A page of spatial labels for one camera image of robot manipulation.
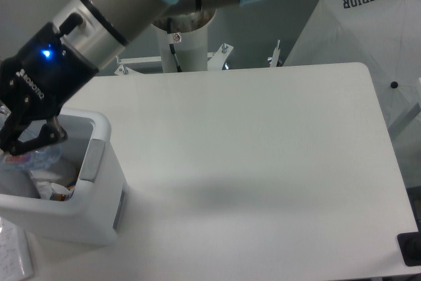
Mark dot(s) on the crushed clear plastic bottle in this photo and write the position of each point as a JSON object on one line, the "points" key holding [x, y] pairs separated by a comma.
{"points": [[34, 160]]}

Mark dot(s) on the white paper sheet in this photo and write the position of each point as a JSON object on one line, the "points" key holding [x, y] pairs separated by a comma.
{"points": [[16, 261]]}

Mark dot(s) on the white trash can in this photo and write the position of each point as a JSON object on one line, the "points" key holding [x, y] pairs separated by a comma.
{"points": [[91, 215]]}

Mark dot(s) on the white superior umbrella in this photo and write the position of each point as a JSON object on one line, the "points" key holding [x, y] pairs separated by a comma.
{"points": [[384, 35]]}

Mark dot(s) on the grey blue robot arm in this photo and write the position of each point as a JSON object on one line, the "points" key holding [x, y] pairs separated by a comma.
{"points": [[110, 25]]}

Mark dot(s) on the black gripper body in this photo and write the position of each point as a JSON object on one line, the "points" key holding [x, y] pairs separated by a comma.
{"points": [[45, 73]]}

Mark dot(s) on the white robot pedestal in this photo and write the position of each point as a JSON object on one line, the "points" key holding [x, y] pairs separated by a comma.
{"points": [[183, 41]]}

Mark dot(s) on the colourful snack package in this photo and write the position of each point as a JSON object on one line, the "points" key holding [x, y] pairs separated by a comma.
{"points": [[63, 192]]}

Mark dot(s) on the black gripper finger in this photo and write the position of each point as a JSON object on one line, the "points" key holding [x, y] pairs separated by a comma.
{"points": [[10, 133], [50, 133]]}

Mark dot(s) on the black device at edge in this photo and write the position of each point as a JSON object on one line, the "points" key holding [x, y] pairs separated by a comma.
{"points": [[409, 244]]}

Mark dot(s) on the white tissue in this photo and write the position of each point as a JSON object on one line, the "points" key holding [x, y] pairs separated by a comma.
{"points": [[62, 172]]}

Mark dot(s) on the white metal bracket frame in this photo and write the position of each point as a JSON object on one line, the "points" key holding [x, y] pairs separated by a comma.
{"points": [[215, 61]]}

